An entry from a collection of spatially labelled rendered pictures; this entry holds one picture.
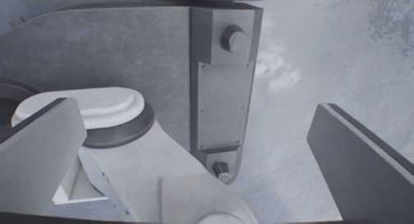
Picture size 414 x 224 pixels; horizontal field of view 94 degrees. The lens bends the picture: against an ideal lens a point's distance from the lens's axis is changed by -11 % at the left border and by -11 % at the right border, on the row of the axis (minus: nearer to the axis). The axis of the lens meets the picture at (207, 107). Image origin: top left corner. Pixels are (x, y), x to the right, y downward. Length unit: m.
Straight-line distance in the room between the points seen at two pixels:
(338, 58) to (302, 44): 0.17
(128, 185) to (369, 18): 0.88
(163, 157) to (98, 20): 0.28
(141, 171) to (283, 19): 0.59
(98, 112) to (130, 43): 0.17
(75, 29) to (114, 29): 0.07
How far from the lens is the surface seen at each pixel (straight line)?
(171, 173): 0.30
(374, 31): 0.98
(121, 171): 0.31
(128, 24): 0.45
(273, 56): 0.74
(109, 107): 0.35
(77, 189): 0.50
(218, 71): 0.47
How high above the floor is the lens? 0.61
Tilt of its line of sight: 57 degrees down
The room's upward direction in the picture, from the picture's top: 158 degrees clockwise
